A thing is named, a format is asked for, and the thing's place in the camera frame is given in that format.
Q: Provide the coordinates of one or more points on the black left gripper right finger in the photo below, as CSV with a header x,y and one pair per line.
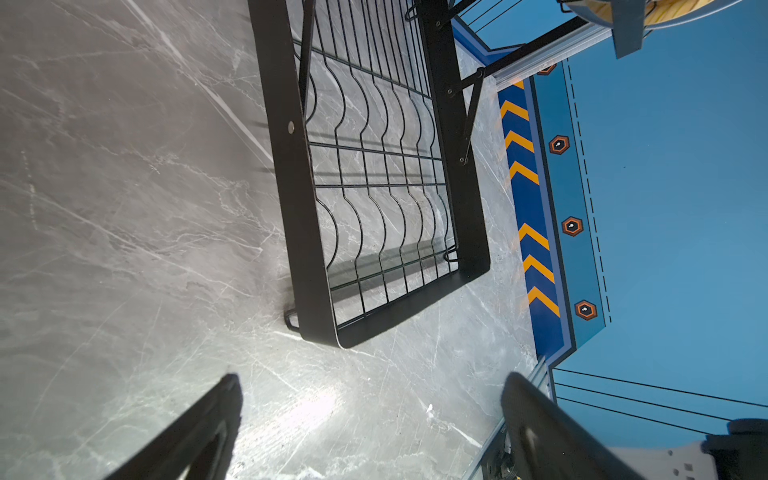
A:
x,y
548,444

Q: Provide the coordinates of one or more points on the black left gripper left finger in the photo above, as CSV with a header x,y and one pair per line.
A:
x,y
199,444

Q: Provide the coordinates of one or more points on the yellow woven tray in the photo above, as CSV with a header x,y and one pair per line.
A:
x,y
656,12

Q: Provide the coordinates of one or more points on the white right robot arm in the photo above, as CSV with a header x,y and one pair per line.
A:
x,y
740,454

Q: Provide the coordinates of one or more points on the black wire dish rack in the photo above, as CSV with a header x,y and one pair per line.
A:
x,y
372,128

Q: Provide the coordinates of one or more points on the aluminium corner post right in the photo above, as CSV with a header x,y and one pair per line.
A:
x,y
553,52

